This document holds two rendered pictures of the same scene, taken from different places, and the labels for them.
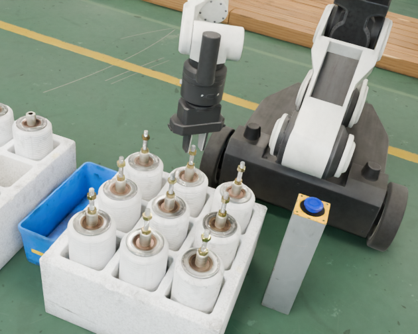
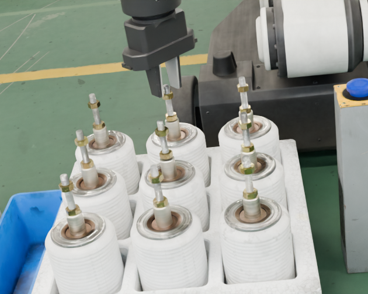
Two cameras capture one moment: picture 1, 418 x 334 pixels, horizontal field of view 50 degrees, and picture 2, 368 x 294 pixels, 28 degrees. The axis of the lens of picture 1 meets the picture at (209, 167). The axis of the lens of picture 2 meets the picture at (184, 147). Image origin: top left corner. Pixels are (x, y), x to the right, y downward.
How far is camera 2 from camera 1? 0.25 m
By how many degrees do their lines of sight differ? 9
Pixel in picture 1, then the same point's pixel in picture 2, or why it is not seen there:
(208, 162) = not seen: hidden behind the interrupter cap
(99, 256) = (108, 272)
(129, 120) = (36, 139)
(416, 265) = not seen: outside the picture
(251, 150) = (233, 86)
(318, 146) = (326, 24)
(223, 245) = (269, 188)
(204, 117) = (167, 34)
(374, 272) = not seen: outside the picture
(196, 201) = (199, 163)
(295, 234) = (354, 137)
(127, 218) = (118, 218)
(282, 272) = (358, 205)
